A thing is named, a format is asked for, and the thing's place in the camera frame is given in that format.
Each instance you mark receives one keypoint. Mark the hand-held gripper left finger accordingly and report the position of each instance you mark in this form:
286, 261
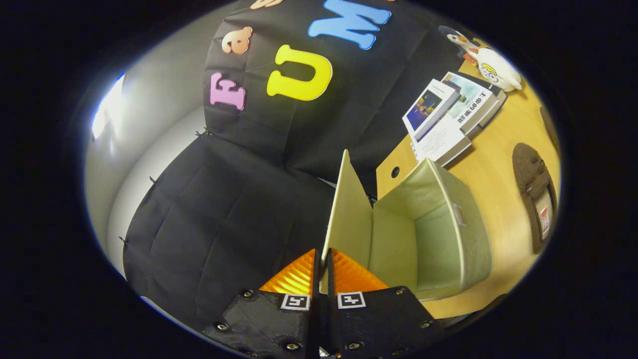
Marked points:
264, 324

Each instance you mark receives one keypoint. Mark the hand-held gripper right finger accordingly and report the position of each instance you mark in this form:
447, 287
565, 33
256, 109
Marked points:
379, 324

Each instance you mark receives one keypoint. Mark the green fabric storage box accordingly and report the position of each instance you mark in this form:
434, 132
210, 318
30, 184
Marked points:
438, 234

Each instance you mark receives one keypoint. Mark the brown fuzzy shoe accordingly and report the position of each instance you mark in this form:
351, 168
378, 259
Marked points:
550, 129
531, 174

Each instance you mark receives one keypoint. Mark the plain white book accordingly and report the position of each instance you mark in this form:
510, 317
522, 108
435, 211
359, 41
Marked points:
441, 142

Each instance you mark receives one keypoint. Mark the small blue-cover book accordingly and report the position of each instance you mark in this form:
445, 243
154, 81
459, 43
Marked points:
428, 107

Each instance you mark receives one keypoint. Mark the dark cover book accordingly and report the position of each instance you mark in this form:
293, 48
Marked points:
500, 102

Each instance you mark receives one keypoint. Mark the large ceiling light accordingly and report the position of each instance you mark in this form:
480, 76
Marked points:
108, 107

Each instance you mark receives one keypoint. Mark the white seal plush toy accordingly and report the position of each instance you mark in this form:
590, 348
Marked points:
498, 70

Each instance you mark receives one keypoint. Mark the penguin plush toy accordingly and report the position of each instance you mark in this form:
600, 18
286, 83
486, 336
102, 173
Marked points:
456, 36

